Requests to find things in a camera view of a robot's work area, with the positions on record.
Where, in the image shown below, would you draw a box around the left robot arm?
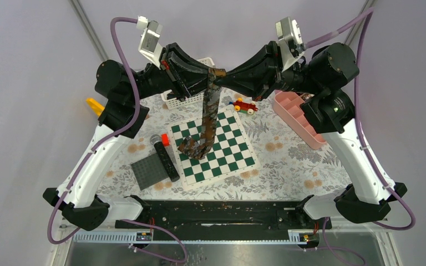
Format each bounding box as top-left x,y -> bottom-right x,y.
43,43 -> 210,231

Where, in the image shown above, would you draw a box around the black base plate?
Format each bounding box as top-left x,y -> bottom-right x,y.
115,199 -> 331,242

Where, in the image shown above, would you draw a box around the small red block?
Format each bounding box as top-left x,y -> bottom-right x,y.
161,134 -> 170,147

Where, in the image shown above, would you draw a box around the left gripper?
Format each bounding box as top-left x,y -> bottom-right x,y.
129,43 -> 224,102

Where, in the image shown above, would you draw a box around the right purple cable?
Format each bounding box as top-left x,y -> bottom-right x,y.
305,7 -> 417,266

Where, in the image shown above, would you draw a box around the yellow blue toy crane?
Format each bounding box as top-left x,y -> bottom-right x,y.
85,98 -> 105,117

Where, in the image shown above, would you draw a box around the purple cable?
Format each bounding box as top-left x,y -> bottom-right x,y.
47,17 -> 190,264
305,7 -> 417,266

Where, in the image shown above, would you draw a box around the black microphone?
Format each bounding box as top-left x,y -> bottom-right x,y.
150,134 -> 180,182

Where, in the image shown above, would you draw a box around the brown floral tie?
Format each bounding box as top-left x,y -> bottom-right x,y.
177,68 -> 226,160

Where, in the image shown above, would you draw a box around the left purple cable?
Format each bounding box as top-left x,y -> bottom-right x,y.
47,17 -> 190,264

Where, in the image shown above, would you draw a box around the brown rolled tie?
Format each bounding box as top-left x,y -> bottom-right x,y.
301,94 -> 314,101

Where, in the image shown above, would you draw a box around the floral table mat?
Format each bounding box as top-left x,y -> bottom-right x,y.
98,95 -> 350,201

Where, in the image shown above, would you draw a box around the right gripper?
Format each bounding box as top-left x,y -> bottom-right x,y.
214,40 -> 323,101

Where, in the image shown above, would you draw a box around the pink compartment tray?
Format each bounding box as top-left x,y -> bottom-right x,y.
272,91 -> 327,150

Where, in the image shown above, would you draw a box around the grey lego baseplate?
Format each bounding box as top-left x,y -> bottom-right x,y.
130,154 -> 169,190

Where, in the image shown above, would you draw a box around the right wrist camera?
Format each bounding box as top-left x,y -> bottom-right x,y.
275,17 -> 305,72

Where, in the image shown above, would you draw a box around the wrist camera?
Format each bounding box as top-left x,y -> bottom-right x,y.
275,17 -> 305,72
136,16 -> 163,69

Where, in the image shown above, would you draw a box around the white plastic basket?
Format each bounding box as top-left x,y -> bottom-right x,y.
160,57 -> 216,110

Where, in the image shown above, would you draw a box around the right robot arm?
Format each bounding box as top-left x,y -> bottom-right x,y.
215,42 -> 407,228

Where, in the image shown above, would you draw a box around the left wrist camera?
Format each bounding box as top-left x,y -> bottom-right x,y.
136,16 -> 163,69

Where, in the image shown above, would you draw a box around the green white chessboard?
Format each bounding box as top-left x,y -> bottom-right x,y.
168,106 -> 260,190

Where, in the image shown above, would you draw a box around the red toy car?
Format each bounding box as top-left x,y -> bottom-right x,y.
229,98 -> 258,115

